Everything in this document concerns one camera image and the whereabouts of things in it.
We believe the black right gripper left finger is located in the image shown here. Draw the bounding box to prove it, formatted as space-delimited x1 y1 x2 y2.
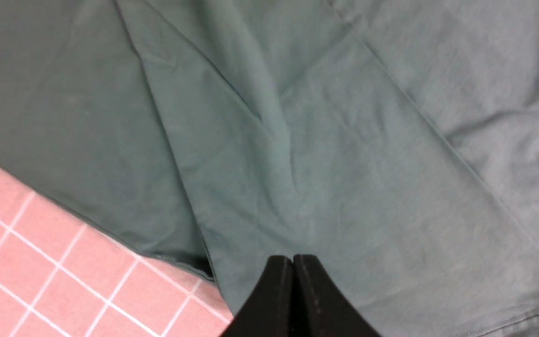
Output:
222 256 294 337

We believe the pink grid tablecloth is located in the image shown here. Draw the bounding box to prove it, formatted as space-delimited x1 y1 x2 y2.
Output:
0 170 233 337

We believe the green long-sleeved shirt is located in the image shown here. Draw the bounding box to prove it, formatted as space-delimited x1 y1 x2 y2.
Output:
0 0 539 337

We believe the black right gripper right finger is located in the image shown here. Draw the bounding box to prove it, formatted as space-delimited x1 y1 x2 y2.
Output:
293 255 380 337

